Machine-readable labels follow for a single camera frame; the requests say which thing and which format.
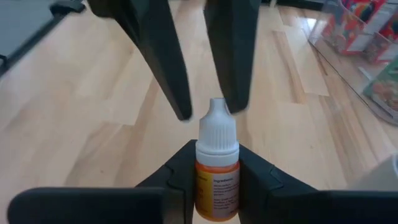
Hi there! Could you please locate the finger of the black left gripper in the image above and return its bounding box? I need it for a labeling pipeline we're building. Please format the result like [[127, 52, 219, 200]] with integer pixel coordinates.
[[203, 0, 262, 114], [88, 0, 193, 121]]

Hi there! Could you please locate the black aluminium table frame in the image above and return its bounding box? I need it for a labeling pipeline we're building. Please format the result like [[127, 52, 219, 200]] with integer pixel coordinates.
[[0, 0, 86, 77]]

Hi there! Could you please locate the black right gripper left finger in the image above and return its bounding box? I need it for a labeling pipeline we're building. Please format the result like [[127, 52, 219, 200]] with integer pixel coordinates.
[[7, 139, 197, 224]]

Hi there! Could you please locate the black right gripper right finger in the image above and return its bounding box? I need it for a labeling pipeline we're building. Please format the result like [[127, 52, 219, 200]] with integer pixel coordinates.
[[238, 144, 398, 224]]

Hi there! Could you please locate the orange dropper bottle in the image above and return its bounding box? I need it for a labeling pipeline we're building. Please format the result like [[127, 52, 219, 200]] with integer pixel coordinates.
[[194, 98, 241, 222]]

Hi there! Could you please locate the clear plastic bin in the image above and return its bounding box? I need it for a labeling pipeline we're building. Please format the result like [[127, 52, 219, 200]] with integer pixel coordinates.
[[307, 0, 398, 125]]

